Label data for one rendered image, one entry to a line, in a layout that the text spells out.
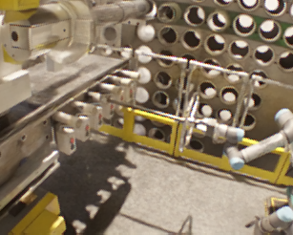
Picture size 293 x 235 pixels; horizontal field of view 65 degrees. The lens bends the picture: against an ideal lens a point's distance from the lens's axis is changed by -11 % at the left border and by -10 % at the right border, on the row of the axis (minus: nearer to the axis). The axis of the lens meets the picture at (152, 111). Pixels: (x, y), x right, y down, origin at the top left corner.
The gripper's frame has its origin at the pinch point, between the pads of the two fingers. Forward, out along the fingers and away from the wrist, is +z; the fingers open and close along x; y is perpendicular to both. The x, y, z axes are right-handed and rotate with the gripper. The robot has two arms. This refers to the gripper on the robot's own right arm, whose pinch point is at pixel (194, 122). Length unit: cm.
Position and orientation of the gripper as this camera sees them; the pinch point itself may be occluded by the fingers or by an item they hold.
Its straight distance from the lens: 159.5
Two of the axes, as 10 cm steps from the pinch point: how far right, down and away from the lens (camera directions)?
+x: -1.0, -5.6, -8.2
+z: -9.3, -2.5, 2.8
